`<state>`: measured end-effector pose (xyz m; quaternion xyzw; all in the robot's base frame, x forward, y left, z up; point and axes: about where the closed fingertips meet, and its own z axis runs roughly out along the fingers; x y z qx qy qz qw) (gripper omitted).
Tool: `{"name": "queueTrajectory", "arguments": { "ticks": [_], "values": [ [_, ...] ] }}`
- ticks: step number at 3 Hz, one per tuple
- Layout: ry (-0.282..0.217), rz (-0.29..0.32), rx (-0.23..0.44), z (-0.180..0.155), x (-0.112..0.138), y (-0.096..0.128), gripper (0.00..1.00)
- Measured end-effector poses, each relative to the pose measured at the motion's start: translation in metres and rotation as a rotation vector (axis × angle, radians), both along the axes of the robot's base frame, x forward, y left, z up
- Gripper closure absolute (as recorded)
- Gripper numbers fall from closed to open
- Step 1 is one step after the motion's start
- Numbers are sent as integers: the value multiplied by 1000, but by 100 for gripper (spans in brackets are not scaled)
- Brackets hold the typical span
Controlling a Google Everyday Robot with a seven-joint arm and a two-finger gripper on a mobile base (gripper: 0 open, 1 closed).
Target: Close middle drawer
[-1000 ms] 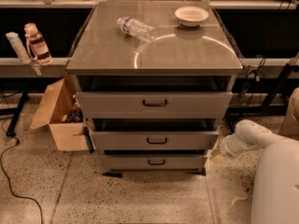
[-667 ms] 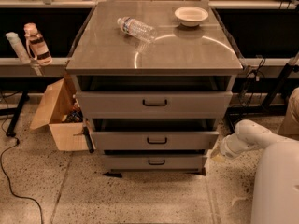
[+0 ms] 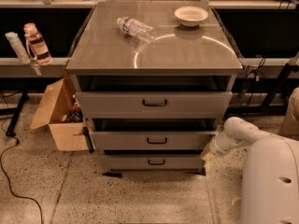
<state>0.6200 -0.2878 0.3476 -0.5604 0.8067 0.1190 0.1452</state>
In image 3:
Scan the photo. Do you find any grey drawer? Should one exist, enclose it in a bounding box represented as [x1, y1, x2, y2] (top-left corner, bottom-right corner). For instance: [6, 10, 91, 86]
[76, 91, 232, 119]
[101, 155, 204, 172]
[92, 119, 217, 151]

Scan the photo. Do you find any tan robot base cover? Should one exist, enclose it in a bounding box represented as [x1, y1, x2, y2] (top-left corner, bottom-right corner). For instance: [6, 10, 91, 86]
[278, 88, 299, 140]

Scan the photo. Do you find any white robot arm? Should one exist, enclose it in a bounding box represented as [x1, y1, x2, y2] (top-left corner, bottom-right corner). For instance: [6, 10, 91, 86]
[201, 117, 299, 224]

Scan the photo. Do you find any grey drawer cabinet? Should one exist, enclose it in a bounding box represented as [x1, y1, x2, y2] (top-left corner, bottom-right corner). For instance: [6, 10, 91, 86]
[67, 1, 242, 176]

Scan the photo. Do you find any grey bottom drawer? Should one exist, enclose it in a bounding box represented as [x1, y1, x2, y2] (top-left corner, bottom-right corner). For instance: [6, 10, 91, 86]
[101, 155, 204, 172]

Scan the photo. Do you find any grey top drawer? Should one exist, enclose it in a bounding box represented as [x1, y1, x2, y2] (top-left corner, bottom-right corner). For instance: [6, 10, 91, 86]
[76, 91, 232, 119]

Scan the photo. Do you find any black table leg right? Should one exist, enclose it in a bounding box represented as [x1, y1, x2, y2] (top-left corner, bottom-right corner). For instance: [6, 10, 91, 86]
[225, 51, 299, 118]

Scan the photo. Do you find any black table leg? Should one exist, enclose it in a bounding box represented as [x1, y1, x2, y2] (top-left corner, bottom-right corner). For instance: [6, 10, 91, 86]
[6, 91, 29, 137]
[225, 51, 299, 118]

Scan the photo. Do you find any white bowl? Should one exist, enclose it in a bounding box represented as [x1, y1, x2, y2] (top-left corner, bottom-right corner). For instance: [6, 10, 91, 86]
[175, 7, 208, 27]

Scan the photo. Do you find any clear plastic water bottle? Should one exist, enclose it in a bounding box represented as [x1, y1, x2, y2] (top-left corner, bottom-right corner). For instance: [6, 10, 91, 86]
[117, 17, 156, 43]

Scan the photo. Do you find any cardboard box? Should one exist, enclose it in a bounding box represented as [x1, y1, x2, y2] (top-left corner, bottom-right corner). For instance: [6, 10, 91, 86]
[30, 77, 95, 153]

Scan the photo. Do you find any black table leg left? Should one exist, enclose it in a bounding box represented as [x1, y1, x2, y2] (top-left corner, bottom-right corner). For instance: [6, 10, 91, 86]
[6, 91, 29, 137]

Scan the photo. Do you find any pink brown striped bottle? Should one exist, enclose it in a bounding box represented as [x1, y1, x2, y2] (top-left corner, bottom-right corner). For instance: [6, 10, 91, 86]
[23, 22, 52, 66]

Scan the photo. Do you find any white cylindrical bottle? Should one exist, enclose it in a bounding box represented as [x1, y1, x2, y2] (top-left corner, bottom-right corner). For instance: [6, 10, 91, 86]
[6, 32, 31, 64]

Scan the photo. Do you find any black floor cable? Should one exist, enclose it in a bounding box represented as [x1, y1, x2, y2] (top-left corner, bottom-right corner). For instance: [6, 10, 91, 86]
[0, 91, 45, 224]

